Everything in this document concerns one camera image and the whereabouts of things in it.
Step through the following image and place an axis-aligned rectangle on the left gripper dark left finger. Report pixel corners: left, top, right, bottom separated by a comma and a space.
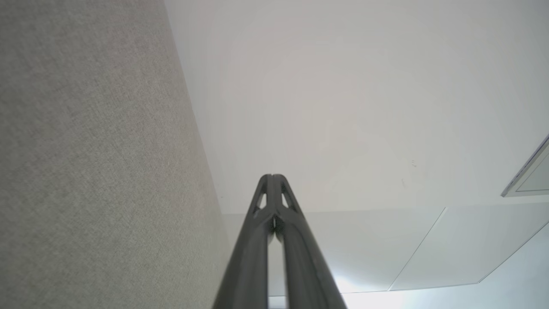
213, 174, 275, 309

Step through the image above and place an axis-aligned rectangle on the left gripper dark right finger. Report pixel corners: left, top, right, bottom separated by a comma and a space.
272, 174, 348, 309

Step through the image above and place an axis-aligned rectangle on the grey fabric sofa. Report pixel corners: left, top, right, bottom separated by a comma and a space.
0, 0, 233, 309

